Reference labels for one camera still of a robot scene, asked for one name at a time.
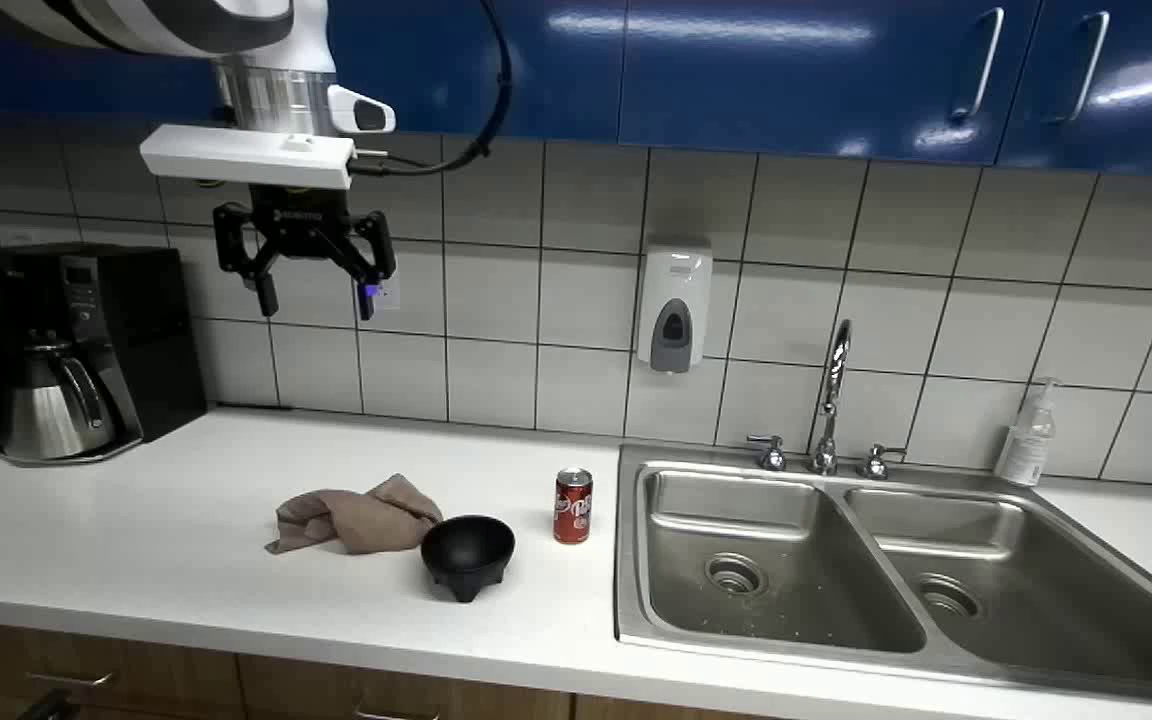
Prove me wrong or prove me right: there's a wooden base cabinet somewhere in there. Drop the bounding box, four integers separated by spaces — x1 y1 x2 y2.
0 617 790 720

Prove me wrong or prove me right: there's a white plastic bottle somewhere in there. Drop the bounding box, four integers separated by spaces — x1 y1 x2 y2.
993 376 1061 490

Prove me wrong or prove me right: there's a steel coffee carafe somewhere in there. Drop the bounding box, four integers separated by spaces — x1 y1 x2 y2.
0 333 120 468

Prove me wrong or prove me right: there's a red soda can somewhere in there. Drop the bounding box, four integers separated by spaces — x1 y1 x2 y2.
553 465 595 550

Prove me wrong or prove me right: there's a chrome faucet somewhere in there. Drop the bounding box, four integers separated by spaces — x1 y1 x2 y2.
805 318 855 480

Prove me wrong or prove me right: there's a silver cabinet door handle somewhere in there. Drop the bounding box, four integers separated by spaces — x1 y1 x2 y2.
951 3 1010 131
1061 8 1115 131

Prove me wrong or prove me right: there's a blue upper cabinet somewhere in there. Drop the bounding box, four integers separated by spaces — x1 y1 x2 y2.
0 0 1152 181

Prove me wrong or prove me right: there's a white wall soap dispenser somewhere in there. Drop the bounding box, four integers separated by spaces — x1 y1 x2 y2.
637 246 715 376

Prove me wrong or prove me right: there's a chrome faucet handle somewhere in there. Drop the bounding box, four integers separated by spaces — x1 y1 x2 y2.
742 434 795 477
855 440 911 483

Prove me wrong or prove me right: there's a black coffee maker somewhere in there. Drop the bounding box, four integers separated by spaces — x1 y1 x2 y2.
0 239 212 474

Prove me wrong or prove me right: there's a brown cloth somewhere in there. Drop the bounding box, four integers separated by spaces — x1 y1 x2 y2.
262 474 448 561

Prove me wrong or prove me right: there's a steel double sink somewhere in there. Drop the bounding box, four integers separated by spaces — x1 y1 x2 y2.
613 446 1152 711

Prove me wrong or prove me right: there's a metal drawer handle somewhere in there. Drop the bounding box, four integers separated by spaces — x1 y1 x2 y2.
25 669 114 716

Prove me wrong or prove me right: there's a black bowl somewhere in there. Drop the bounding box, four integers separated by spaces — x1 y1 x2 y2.
414 512 519 605

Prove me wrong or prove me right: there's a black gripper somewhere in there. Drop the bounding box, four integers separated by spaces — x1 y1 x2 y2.
206 186 398 326

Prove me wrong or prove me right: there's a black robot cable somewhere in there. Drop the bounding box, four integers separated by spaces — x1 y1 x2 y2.
346 0 519 181

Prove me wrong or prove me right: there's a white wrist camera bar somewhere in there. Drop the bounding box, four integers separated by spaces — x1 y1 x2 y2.
136 120 354 193

